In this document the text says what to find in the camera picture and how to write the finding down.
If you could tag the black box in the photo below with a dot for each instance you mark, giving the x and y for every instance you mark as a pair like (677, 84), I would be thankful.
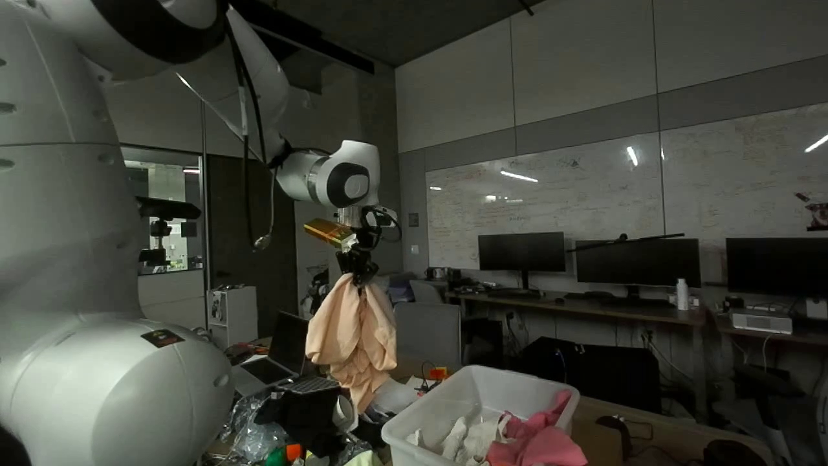
(311, 415)

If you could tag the translucent white plastic storage box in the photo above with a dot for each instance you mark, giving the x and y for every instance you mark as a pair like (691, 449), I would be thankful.
(405, 443)

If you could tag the peach cloth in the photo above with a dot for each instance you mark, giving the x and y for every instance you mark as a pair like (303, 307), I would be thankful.
(352, 338)

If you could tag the black camera on stand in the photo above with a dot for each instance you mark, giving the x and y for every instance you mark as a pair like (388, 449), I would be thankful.
(167, 207)

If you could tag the small green object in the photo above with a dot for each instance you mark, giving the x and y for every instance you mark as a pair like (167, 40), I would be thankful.
(275, 454)

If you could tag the white desk device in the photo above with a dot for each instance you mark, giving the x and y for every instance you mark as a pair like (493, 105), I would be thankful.
(761, 322)

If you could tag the long wooden wall desk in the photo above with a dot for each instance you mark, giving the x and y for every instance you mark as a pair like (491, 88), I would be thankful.
(603, 311)

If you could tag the small orange round object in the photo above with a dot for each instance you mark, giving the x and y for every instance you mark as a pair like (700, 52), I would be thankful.
(295, 452)

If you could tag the tiny orange object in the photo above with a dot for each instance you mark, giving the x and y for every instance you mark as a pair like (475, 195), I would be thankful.
(439, 373)

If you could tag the white cabinet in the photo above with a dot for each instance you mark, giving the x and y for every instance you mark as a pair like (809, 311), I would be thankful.
(235, 314)

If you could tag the open grey laptop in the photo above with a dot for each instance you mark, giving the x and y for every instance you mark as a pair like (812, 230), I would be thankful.
(289, 339)

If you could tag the black computer monitor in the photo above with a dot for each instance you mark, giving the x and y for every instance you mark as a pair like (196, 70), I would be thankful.
(778, 264)
(637, 260)
(522, 251)

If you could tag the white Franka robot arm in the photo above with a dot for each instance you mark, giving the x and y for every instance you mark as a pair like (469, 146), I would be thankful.
(68, 260)

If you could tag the pink cloth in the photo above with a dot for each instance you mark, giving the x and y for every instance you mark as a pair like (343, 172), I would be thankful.
(539, 441)

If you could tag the crumpled clear plastic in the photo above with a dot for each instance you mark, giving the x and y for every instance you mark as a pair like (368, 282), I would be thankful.
(246, 430)

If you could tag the light grey upright panel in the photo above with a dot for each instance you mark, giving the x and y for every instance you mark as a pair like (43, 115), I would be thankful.
(430, 325)

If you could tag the white spray bottle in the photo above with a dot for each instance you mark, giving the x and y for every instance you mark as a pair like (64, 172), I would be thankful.
(681, 295)

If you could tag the white cloth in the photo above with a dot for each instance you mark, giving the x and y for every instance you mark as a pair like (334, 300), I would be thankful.
(466, 435)

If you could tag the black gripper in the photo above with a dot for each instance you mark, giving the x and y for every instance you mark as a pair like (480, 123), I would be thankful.
(368, 246)

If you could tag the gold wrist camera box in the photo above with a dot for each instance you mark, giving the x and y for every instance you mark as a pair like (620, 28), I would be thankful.
(326, 233)

